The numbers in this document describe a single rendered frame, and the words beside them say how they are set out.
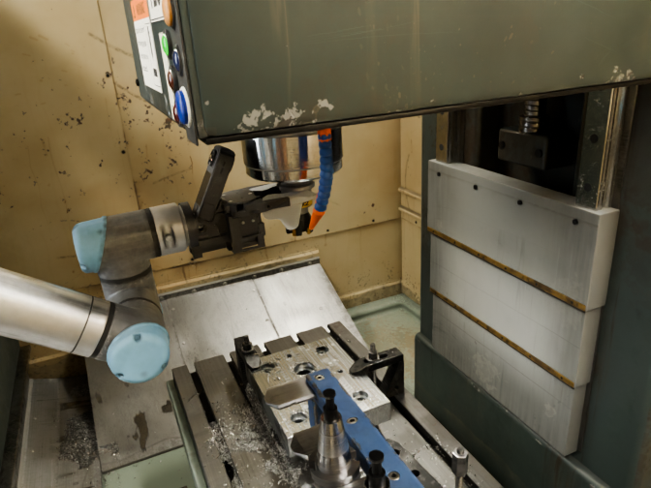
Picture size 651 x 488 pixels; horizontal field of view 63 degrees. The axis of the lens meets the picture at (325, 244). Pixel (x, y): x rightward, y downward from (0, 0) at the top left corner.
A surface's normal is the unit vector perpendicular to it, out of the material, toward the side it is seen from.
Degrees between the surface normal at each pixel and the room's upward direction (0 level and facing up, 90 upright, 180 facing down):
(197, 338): 25
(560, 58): 90
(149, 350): 90
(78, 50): 90
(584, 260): 90
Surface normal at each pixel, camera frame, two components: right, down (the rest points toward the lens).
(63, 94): 0.41, 0.32
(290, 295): 0.11, -0.71
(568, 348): -0.93, 0.19
